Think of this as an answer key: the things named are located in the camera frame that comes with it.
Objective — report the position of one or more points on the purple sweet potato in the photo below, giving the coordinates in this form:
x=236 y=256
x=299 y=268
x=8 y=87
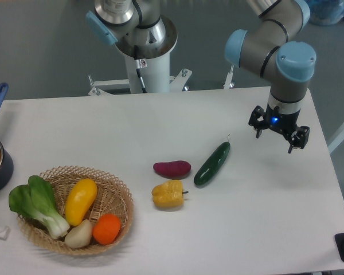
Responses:
x=173 y=170

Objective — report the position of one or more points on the woven wicker basket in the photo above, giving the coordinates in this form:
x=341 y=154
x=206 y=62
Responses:
x=113 y=197

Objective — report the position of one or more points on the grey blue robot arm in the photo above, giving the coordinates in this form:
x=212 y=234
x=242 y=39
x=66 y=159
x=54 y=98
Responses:
x=270 y=52

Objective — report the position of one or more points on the orange fruit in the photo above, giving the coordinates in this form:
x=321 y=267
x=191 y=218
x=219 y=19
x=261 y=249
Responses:
x=106 y=229

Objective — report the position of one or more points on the green bok choy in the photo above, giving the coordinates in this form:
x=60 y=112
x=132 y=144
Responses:
x=36 y=200

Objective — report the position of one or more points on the beige potato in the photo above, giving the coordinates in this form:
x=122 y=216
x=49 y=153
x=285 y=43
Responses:
x=80 y=236

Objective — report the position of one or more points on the yellow mango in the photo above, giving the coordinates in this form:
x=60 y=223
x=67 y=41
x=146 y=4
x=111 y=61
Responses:
x=79 y=200

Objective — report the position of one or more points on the green cucumber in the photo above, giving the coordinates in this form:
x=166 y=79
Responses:
x=212 y=164

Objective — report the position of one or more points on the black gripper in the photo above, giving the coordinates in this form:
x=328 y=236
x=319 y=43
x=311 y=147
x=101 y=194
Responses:
x=281 y=118

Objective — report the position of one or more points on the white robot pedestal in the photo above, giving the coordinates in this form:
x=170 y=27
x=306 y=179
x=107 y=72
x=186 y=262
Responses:
x=146 y=52

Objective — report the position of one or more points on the blue plastic bag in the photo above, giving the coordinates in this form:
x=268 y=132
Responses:
x=326 y=13

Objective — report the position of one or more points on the yellow bell pepper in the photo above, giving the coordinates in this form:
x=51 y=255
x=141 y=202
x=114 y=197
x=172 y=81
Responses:
x=168 y=194

